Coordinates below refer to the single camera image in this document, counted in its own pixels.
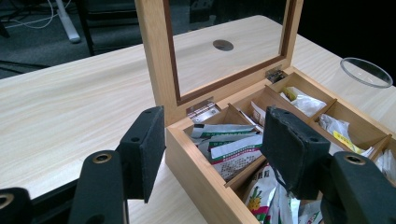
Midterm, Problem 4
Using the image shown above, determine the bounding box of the white cable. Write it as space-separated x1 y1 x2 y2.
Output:
4 0 73 31

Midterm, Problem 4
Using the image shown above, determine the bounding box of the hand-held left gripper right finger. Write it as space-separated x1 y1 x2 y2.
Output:
261 106 332 201

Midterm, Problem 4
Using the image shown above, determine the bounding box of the wooden box with window lid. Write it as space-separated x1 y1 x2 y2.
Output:
134 0 396 224

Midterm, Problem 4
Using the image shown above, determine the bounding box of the white sachet with red print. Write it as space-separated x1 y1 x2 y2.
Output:
211 148 266 182

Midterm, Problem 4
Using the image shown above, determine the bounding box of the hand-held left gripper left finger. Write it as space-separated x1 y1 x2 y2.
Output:
115 105 166 203

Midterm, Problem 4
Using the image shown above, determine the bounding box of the small white brown sachet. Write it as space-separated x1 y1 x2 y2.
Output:
249 100 268 127

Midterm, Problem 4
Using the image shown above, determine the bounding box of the white packet with yellow label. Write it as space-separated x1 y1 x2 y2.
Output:
318 113 375 158

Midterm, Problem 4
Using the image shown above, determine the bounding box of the sachet with pineapple print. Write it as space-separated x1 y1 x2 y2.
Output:
245 172 278 224

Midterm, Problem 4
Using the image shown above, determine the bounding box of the clear glass bowl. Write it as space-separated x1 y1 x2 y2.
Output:
339 56 394 90

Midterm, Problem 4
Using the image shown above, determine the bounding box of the white stand leg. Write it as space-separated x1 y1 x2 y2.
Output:
54 0 82 44

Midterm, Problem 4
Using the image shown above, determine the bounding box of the white packet with grey stripes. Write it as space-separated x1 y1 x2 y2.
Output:
374 148 396 183

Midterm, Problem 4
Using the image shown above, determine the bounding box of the black stand post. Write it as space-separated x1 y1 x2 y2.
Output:
74 0 96 57

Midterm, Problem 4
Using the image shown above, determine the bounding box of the white green sachet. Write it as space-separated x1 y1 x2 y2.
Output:
207 133 264 161
191 123 260 140

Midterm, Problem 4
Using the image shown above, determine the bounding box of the plain white sachet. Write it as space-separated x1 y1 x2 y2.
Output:
274 183 302 224

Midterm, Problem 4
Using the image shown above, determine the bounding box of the crumpled white yellow packet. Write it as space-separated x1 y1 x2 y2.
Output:
279 86 328 118

